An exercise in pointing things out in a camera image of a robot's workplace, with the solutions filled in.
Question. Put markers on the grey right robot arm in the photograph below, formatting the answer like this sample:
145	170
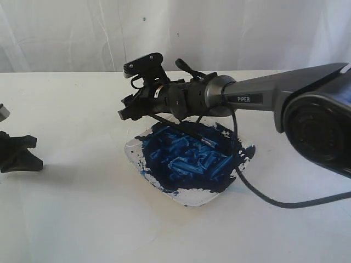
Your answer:
310	105

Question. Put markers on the white paper sheet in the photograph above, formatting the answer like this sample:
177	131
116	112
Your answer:
84	204

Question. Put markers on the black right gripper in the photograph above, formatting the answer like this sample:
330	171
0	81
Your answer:
180	98

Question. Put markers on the white plate with blue paint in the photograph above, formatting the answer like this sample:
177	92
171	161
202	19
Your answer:
184	168

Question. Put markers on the black paintbrush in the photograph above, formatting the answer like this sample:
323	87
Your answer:
188	132

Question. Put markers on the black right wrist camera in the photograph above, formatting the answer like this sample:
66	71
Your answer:
144	64

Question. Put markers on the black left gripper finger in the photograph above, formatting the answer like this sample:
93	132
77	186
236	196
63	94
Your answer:
15	144
23	161

